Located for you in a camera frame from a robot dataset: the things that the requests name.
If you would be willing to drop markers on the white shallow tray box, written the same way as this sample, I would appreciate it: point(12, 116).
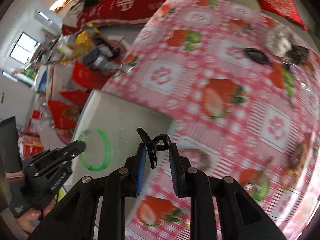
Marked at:
point(119, 118)

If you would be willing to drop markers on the green plastic bangle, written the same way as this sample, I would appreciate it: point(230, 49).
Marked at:
point(98, 153)

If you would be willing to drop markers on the green armchair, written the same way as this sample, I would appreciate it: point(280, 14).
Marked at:
point(307, 14)

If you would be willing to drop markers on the left hand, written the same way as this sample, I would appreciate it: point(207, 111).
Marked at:
point(25, 221)

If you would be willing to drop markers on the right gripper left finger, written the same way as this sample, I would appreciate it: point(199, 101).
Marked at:
point(136, 170)

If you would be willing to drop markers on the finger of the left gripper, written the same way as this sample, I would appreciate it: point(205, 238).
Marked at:
point(70, 151)

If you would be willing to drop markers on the cream satin scrunchie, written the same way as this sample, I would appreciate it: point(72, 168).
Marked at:
point(277, 41)

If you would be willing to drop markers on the blue lidded jar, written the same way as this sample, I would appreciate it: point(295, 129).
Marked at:
point(96, 60)

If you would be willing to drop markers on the red paper envelope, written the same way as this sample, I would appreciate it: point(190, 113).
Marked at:
point(64, 116)

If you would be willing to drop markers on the metal tablecloth clamp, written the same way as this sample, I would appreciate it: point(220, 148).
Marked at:
point(123, 68)

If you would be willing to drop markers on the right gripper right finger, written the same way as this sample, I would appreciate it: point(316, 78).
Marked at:
point(187, 180)

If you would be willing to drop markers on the pink strawberry tablecloth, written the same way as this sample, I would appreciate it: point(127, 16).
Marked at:
point(190, 65)

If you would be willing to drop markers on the black claw hair clip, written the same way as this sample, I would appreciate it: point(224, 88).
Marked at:
point(159, 143)

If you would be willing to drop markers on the leopard print scrunchie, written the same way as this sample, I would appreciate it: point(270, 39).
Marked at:
point(298, 54)

